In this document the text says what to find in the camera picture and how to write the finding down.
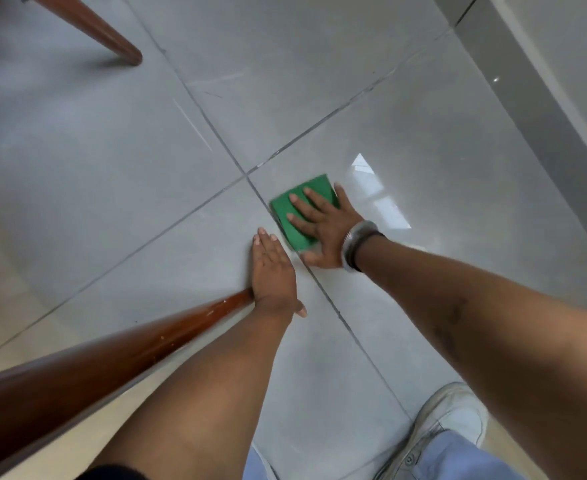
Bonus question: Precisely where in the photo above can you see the person's left hand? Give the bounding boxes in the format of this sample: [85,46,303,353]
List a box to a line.
[251,228,307,318]

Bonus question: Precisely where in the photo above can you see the person's right hand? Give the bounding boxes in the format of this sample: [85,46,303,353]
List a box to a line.
[287,183,365,270]

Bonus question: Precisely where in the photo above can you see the green scouring pad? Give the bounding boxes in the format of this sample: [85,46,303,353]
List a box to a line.
[270,174,340,253]

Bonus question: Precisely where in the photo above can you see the person's left forearm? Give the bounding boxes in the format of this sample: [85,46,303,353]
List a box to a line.
[76,306,294,480]

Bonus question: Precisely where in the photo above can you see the person's right forearm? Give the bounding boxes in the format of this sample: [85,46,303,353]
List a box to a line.
[356,237,587,480]

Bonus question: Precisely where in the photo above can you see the black wrist band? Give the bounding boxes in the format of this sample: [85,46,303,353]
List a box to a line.
[348,231,387,273]

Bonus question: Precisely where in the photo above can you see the white sneaker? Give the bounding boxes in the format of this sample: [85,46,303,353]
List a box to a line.
[373,382,489,480]

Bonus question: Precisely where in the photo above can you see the light blue trousers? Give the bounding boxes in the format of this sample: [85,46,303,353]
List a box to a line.
[244,429,525,480]

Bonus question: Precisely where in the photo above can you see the brown wooden furniture leg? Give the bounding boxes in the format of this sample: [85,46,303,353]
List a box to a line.
[0,287,255,480]
[20,0,144,67]

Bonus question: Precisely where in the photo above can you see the grey skirting board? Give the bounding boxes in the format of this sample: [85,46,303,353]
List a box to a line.
[429,0,587,273]

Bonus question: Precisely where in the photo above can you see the black sleeve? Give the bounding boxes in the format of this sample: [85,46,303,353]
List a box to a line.
[76,464,150,480]

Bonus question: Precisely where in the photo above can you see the silver metal bracelet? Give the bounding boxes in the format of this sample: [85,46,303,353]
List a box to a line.
[341,220,379,273]

